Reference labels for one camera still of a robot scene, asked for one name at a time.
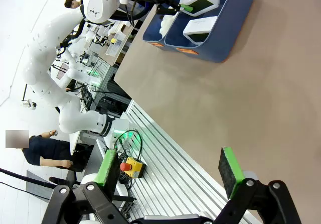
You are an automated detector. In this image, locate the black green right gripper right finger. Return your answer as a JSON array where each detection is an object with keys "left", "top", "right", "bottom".
[{"left": 213, "top": 146, "right": 301, "bottom": 224}]

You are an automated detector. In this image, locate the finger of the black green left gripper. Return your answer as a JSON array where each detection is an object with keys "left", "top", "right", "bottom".
[{"left": 155, "top": 3, "right": 194, "bottom": 16}]

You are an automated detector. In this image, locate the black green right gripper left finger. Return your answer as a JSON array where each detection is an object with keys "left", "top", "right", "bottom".
[{"left": 41, "top": 148, "right": 132, "bottom": 224}]

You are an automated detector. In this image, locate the white box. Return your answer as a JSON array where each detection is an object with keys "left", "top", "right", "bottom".
[{"left": 182, "top": 15, "right": 218, "bottom": 46}]

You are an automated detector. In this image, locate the white cloud plush toy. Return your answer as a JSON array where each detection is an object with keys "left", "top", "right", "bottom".
[{"left": 159, "top": 14, "right": 176, "bottom": 36}]

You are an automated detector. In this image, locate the yellow emergency stop button box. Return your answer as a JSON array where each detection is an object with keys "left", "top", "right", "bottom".
[{"left": 120, "top": 156, "right": 146, "bottom": 179}]

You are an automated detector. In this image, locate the black office chair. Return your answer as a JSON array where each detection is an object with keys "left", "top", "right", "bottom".
[{"left": 49, "top": 170, "right": 77, "bottom": 187}]

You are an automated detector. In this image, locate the white desk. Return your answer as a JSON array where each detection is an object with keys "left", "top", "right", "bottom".
[{"left": 69, "top": 131, "right": 82, "bottom": 157}]

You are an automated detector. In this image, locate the background wooden table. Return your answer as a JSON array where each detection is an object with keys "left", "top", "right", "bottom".
[{"left": 110, "top": 20, "right": 137, "bottom": 66}]

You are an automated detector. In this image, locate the clear plastic storage box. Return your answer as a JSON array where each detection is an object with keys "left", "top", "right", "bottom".
[{"left": 105, "top": 33, "right": 126, "bottom": 58}]

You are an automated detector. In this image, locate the seated person dark shirt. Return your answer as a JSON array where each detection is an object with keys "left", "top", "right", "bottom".
[{"left": 22, "top": 135, "right": 76, "bottom": 167}]

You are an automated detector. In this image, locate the background person dark hair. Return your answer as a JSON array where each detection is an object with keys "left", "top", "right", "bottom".
[{"left": 64, "top": 0, "right": 85, "bottom": 11}]

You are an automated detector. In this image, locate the black pole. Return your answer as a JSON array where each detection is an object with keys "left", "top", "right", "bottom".
[{"left": 0, "top": 167, "right": 58, "bottom": 187}]

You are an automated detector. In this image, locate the black white floor stand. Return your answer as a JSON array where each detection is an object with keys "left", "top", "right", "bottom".
[{"left": 21, "top": 83, "right": 37, "bottom": 110}]

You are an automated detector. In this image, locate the blue plastic basket orange handle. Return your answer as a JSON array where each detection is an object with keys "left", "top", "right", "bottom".
[
  {"left": 164, "top": 0, "right": 254, "bottom": 63},
  {"left": 142, "top": 7, "right": 181, "bottom": 50}
]

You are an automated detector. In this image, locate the aluminium profile robot base frame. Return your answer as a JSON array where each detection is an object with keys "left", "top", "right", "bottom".
[{"left": 95, "top": 99, "right": 254, "bottom": 224}]

